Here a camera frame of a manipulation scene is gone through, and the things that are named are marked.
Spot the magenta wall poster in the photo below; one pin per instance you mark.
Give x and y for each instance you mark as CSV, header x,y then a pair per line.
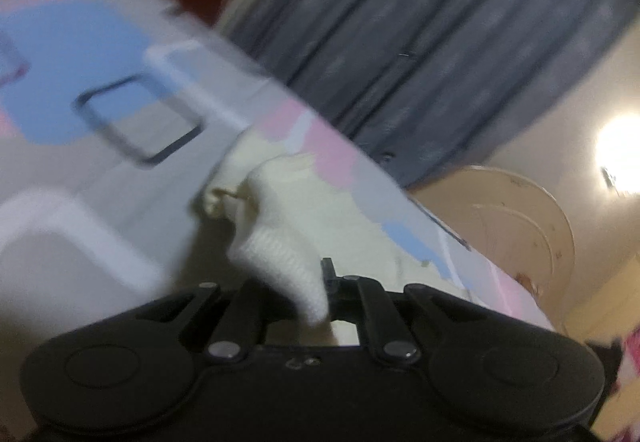
x,y
621,417

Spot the cream knit sweater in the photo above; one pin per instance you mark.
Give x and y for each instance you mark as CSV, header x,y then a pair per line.
x,y
287,219

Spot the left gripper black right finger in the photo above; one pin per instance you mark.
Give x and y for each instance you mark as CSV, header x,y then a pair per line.
x,y
364,302

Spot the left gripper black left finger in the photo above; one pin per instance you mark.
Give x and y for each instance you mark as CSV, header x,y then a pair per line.
x,y
241,333

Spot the wall lamp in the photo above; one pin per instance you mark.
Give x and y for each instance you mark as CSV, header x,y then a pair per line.
x,y
610,182

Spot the blue grey curtain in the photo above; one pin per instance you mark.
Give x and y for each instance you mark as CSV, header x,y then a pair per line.
x,y
426,86

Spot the patterned grey pink bedsheet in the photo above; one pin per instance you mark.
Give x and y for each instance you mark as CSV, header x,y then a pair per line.
x,y
114,115

